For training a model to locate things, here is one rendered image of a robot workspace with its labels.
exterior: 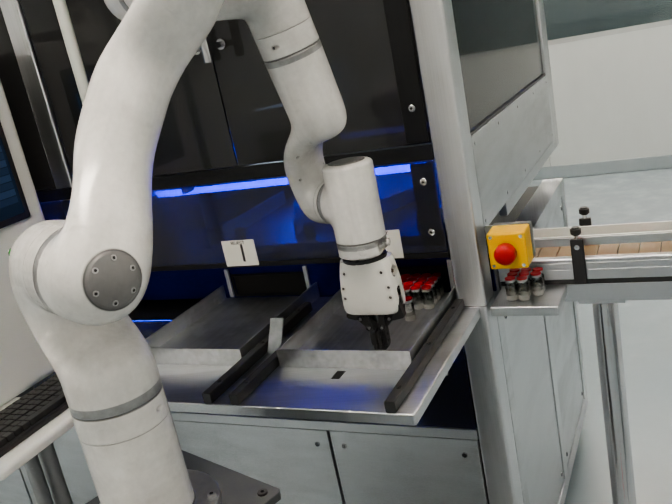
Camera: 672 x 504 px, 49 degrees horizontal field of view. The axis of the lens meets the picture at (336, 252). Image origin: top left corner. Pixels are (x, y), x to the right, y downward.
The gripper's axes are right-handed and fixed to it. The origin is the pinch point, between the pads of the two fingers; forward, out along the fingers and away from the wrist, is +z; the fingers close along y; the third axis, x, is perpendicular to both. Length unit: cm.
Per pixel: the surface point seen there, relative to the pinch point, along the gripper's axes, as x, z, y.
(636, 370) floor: -165, 93, -25
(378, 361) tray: 2.5, 3.1, 0.0
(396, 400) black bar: 15.6, 2.8, -8.0
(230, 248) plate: -23, -11, 43
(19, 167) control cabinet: -15, -36, 89
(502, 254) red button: -19.9, -7.4, -17.9
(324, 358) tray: 2.5, 2.7, 10.4
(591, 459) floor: -104, 93, -15
